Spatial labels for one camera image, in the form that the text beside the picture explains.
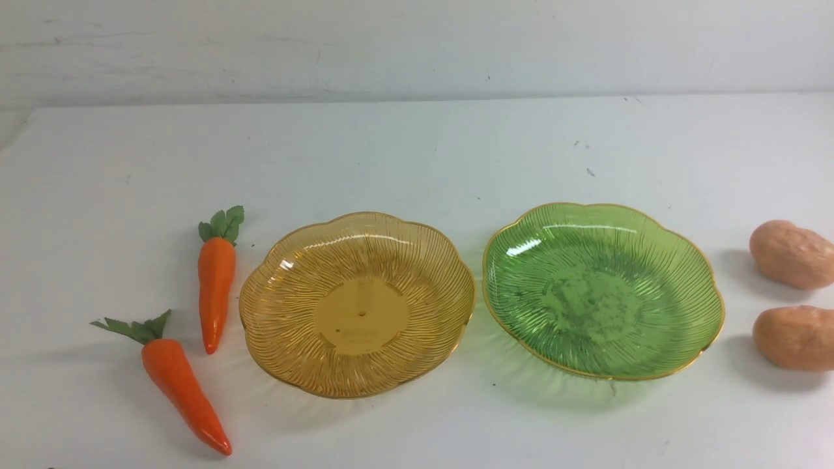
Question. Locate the toy carrot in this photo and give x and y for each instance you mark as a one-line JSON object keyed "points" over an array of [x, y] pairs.
{"points": [[166, 363], [216, 267]]}

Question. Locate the toy potato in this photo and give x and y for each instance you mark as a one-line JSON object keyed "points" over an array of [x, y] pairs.
{"points": [[796, 338], [790, 255]]}

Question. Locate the amber ribbed plastic plate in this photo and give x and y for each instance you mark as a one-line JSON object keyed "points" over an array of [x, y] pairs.
{"points": [[357, 306]]}

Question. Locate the green ribbed plastic plate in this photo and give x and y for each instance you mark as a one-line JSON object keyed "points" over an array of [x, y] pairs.
{"points": [[602, 291]]}

